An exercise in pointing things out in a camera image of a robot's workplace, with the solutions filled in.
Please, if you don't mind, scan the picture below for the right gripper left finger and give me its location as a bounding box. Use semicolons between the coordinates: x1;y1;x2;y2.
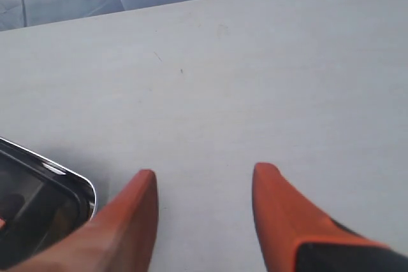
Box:
11;169;159;272

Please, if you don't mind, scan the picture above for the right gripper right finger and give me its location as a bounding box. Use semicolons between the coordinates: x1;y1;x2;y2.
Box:
252;162;407;271

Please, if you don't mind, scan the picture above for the steel two-compartment lunch box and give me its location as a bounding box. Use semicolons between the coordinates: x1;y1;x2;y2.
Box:
0;137;97;222

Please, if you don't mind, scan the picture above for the dark transparent lid orange seal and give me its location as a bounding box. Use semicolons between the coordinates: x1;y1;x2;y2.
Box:
1;145;91;270

